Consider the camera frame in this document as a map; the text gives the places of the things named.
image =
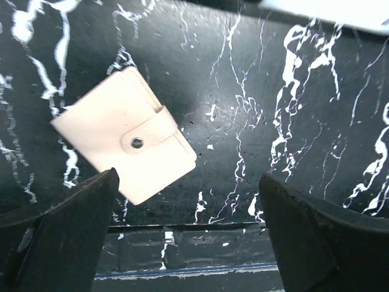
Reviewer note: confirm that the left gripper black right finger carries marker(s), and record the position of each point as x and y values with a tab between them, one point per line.
319	246

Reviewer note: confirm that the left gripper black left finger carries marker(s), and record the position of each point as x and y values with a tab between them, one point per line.
56	244

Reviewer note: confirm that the beige leather card holder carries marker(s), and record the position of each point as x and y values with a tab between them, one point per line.
121	124

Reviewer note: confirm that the white tray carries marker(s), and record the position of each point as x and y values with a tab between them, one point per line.
367	15

